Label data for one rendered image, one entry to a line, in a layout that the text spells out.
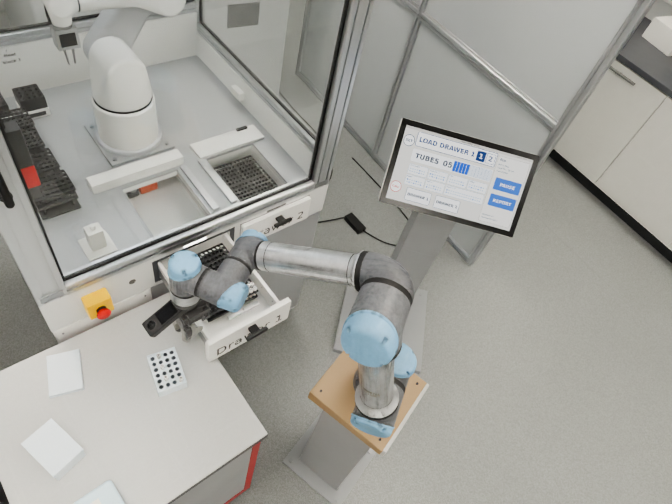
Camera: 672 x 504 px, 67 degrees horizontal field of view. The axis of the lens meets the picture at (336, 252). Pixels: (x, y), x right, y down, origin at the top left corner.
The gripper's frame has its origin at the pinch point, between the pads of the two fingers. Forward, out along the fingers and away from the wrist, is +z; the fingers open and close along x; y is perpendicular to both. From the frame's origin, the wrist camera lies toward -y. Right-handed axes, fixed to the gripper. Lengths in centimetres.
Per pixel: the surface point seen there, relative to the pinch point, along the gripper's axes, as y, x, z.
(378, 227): 154, 40, 92
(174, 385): -6.7, -7.3, 12.3
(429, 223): 108, -6, 10
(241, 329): 15.1, -8.1, -0.2
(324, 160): 70, 24, -16
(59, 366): -29.4, 17.1, 14.9
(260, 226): 44.0, 22.7, 2.6
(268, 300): 30.4, -1.5, 6.4
